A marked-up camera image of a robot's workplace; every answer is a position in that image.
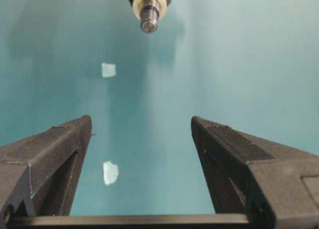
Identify silver metal washer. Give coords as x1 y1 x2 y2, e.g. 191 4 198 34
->
132 0 168 21

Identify white tape piece lower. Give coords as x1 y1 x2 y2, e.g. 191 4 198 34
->
103 161 119 186

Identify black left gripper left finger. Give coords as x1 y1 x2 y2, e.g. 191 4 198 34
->
0 115 92 218

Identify white tape piece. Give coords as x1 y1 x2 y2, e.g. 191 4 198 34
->
103 161 119 186
101 62 117 78

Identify grey threaded steel shaft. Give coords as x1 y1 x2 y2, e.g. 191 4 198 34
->
140 6 159 33

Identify white tape piece upper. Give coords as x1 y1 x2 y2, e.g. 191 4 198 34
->
101 62 117 78

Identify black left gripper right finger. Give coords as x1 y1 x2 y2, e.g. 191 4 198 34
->
191 116 319 229

